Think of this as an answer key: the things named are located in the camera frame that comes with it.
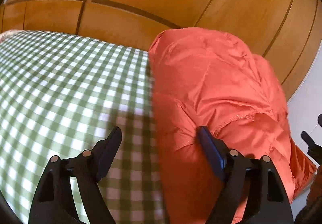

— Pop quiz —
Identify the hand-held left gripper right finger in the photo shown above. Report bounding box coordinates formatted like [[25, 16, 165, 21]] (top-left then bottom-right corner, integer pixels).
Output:
[[197, 125, 294, 224]]

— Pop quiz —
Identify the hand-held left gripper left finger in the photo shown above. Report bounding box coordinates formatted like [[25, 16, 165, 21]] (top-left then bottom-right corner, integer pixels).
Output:
[[28, 126, 123, 224]]

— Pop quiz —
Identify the red puffer jacket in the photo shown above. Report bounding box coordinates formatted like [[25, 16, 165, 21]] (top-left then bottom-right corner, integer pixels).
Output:
[[148, 26, 318, 224]]

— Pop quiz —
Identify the person's right forearm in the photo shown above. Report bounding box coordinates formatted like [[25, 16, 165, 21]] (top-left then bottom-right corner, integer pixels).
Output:
[[294, 164, 322, 224]]

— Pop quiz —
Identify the green checked bed sheet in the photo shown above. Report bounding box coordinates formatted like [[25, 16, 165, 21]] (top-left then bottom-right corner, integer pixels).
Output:
[[0, 30, 172, 224]]

